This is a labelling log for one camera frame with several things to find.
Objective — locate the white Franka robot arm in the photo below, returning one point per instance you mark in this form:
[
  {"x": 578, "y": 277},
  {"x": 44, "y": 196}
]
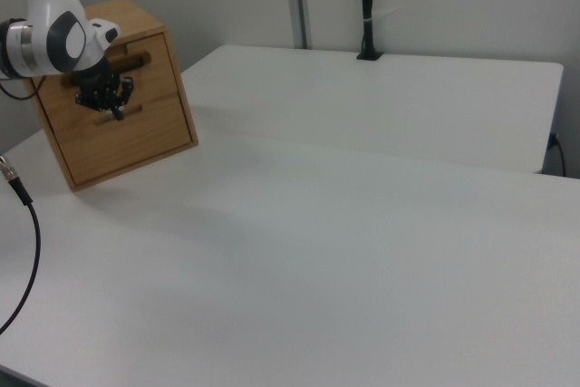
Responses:
[{"x": 45, "y": 20}]

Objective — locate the wooden drawer with groove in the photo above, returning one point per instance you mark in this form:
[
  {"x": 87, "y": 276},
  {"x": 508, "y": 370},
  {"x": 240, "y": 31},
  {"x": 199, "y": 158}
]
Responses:
[{"x": 136, "y": 147}]

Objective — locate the oak wooden drawer cabinet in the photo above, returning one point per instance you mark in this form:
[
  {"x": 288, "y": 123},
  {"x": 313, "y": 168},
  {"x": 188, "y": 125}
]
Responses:
[{"x": 131, "y": 20}]

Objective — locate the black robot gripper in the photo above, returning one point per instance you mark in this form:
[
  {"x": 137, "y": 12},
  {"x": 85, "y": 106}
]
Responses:
[{"x": 93, "y": 83}]

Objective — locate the light wooden sliding drawer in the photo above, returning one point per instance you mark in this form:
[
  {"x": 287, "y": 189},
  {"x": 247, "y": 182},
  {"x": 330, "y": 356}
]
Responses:
[{"x": 156, "y": 72}]

